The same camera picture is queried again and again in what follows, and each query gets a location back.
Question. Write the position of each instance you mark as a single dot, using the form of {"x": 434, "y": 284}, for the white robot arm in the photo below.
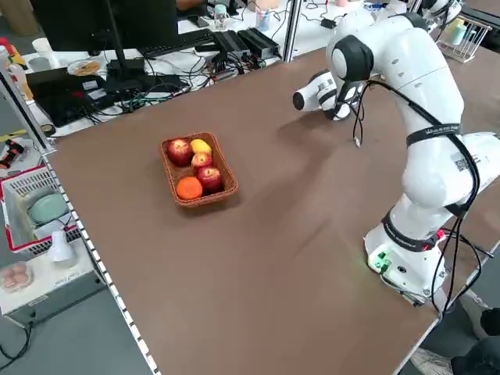
{"x": 433, "y": 6}
{"x": 422, "y": 78}

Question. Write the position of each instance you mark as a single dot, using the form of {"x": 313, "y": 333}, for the clear pen cup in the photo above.
{"x": 263, "y": 21}

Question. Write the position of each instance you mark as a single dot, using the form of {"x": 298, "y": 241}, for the plate with food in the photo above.
{"x": 84, "y": 68}

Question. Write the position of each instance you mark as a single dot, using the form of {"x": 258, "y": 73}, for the white paper cup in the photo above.
{"x": 43, "y": 51}

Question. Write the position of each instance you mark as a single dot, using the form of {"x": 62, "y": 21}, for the pale green cup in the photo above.
{"x": 455, "y": 33}

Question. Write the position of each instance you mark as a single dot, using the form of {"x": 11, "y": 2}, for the red apple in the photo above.
{"x": 179, "y": 151}
{"x": 202, "y": 159}
{"x": 209, "y": 179}

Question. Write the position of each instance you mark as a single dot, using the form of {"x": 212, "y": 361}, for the orange fruit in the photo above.
{"x": 189, "y": 188}

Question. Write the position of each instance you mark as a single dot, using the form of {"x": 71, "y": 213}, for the yellow lemon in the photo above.
{"x": 200, "y": 145}

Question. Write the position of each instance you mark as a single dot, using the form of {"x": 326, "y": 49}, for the brown wicker basket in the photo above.
{"x": 183, "y": 199}

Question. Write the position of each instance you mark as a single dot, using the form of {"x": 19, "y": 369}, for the black power supply box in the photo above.
{"x": 259, "y": 41}
{"x": 230, "y": 41}

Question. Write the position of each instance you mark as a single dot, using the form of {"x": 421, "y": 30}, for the black keyboard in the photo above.
{"x": 176, "y": 41}

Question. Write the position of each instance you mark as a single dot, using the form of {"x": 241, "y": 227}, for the clear drinking bottle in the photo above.
{"x": 220, "y": 17}

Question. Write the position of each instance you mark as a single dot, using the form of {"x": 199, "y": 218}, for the black power adapter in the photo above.
{"x": 328, "y": 22}

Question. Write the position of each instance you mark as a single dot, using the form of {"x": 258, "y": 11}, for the pale green plates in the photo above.
{"x": 47, "y": 207}

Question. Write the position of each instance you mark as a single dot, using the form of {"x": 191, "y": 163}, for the dark tape roll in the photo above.
{"x": 47, "y": 130}

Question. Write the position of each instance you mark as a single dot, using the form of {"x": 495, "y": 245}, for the white cabinet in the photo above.
{"x": 58, "y": 289}

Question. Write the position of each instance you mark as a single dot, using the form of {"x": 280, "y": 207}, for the red white plastic basket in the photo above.
{"x": 15, "y": 195}

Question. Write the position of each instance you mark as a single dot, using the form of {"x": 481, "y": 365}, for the black monitor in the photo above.
{"x": 78, "y": 23}

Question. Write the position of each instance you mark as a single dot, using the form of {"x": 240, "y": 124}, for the clear egg carton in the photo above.
{"x": 15, "y": 277}

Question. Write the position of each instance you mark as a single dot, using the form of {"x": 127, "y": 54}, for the clear plastic bottle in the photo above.
{"x": 19, "y": 82}

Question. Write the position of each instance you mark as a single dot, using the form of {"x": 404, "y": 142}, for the person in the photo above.
{"x": 476, "y": 355}

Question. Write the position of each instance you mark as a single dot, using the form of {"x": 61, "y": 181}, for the aluminium frame post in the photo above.
{"x": 291, "y": 31}

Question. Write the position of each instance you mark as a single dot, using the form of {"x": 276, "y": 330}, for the aluminium frame rail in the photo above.
{"x": 23, "y": 113}

